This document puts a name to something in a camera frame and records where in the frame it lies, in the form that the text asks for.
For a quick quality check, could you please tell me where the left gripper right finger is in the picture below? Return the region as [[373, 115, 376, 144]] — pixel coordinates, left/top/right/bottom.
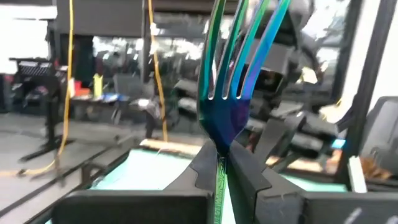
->
[[228, 141, 398, 224]]

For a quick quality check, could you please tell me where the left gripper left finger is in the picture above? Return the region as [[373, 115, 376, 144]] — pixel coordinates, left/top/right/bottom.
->
[[52, 140, 219, 224]]

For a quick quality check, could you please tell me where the iridescent rainbow fork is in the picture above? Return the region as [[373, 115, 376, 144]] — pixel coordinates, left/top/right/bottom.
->
[[197, 0, 292, 224]]

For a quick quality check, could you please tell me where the green table mat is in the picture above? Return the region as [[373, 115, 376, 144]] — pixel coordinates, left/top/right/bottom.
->
[[45, 148, 348, 224]]

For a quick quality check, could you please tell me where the white cardboard box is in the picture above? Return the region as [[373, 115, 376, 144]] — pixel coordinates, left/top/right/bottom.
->
[[347, 154, 368, 194]]

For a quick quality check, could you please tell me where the black tripod equipment stand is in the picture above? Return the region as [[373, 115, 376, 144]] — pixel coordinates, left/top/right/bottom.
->
[[8, 57, 77, 164]]

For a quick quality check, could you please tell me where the yellow container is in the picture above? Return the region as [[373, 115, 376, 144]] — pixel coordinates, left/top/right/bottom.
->
[[92, 73, 104, 99]]

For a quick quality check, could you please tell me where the red box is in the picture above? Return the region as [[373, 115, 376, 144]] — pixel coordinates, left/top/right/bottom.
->
[[73, 80, 91, 96]]

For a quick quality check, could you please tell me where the gray office chair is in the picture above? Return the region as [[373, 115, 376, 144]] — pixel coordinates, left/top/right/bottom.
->
[[359, 95, 398, 183]]

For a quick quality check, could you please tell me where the yellow power cable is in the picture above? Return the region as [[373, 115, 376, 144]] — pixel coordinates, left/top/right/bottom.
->
[[147, 0, 169, 143], [0, 0, 75, 180]]

